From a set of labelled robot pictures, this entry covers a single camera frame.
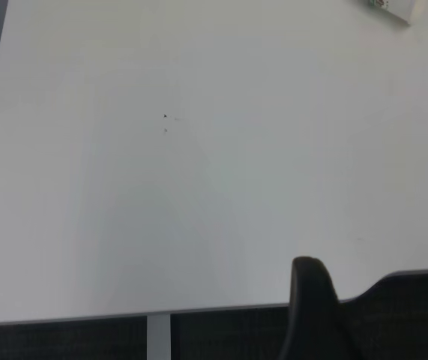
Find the white paper coffee cup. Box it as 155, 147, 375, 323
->
352, 0, 423, 27

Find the white table leg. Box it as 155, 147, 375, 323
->
147, 313, 172, 360

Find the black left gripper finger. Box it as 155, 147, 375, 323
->
279, 256, 354, 360

